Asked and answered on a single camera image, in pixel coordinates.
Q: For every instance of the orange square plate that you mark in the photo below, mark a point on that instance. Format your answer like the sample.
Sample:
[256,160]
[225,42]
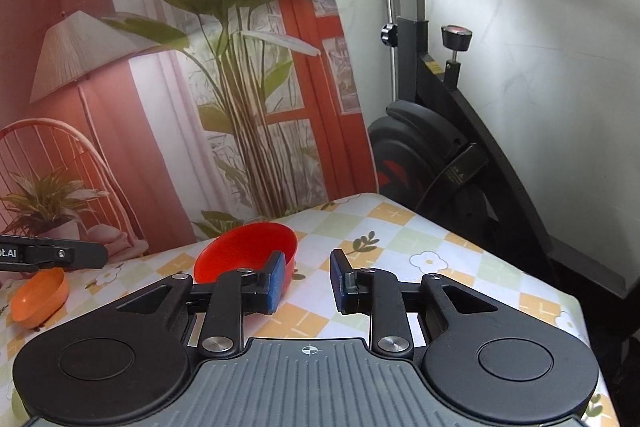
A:
[39,298]

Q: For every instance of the red bowl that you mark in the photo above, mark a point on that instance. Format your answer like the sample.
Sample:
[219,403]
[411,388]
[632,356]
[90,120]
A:
[248,247]

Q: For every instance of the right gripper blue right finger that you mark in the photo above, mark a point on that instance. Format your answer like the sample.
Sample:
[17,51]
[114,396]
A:
[379,295]

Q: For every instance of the black exercise bike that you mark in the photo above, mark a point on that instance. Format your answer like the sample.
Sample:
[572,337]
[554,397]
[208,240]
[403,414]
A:
[434,154]

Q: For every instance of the printed room backdrop cloth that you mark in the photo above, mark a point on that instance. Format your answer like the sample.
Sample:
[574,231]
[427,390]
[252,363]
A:
[146,125]

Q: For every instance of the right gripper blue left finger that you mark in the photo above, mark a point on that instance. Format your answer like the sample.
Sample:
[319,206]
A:
[233,296]

